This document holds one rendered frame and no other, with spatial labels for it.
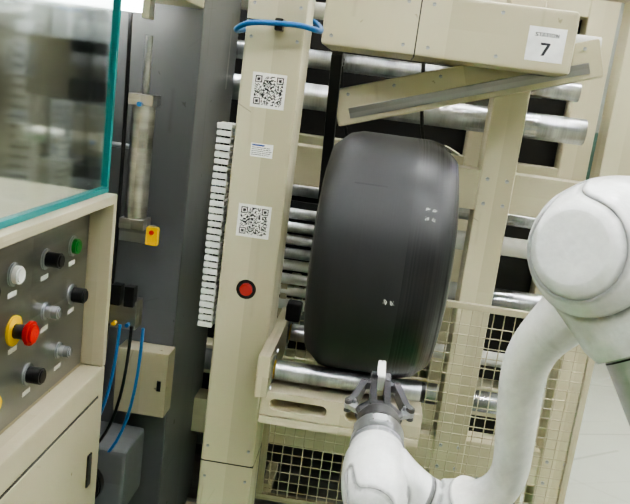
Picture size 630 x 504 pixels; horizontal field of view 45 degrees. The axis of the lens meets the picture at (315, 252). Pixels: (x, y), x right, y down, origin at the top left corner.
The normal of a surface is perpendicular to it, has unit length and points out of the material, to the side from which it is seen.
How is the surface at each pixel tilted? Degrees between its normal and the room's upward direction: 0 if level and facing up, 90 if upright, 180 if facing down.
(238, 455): 90
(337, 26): 90
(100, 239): 90
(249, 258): 90
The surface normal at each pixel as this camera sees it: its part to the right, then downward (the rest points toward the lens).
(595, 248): -0.68, -0.05
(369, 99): -0.09, 0.20
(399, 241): -0.05, -0.12
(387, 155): 0.06, -0.74
